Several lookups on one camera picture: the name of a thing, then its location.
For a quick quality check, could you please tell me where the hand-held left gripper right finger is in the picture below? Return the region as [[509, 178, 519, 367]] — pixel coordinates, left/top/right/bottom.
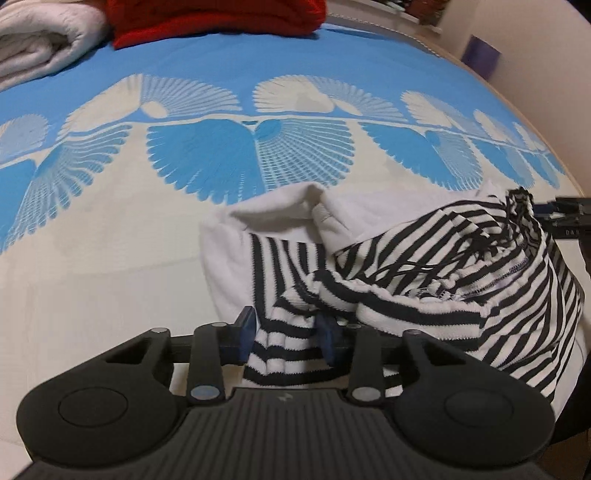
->
[[316, 314, 472, 404]]

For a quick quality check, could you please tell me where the striped hoodie with white vest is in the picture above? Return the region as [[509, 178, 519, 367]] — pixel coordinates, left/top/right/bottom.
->
[[198, 181, 589, 407]]

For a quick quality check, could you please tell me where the red folded blanket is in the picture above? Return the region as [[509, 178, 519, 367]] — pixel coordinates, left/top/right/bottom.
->
[[111, 0, 328, 51]]

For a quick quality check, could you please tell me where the blue and white printed bedsheet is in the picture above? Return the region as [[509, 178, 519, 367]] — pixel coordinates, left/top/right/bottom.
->
[[0, 21, 583, 416]]

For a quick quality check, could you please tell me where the white folded quilt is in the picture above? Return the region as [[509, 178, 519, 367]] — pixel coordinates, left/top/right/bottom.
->
[[0, 0, 114, 93]]

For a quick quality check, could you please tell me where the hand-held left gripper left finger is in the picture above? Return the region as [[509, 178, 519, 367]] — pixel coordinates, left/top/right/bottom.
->
[[99, 305, 258, 403]]

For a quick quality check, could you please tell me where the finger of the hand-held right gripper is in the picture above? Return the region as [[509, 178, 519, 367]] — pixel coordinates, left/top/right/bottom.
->
[[531, 196, 591, 221]]

